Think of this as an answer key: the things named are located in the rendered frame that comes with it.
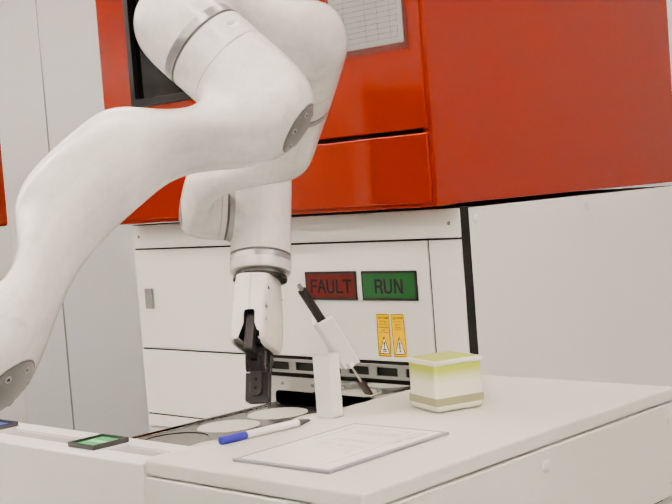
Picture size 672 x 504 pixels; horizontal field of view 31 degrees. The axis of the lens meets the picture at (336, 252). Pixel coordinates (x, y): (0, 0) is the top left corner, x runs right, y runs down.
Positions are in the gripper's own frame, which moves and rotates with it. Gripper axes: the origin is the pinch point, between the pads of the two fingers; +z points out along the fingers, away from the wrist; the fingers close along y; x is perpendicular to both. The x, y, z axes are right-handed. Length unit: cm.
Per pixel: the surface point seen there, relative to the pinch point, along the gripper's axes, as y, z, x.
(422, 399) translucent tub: -0.5, 2.3, 22.1
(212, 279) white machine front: -52, -31, -24
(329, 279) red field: -36.7, -25.0, 1.3
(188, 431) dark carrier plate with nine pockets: -25.9, 1.4, -18.9
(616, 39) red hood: -50, -70, 51
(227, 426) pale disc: -28.8, 0.4, -13.4
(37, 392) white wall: -340, -68, -201
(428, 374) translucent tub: 2.2, -0.4, 23.4
